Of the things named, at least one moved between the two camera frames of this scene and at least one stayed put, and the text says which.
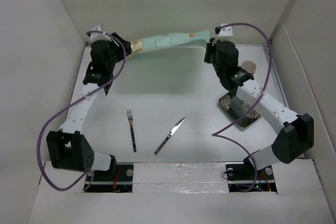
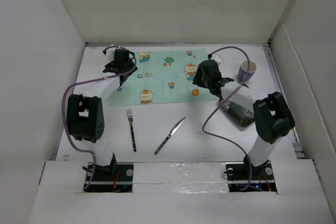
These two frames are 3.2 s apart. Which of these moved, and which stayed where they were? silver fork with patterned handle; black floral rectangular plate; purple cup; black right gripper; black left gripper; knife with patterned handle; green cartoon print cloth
Moved: black left gripper; green cartoon print cloth; black right gripper
Stayed: silver fork with patterned handle; purple cup; black floral rectangular plate; knife with patterned handle
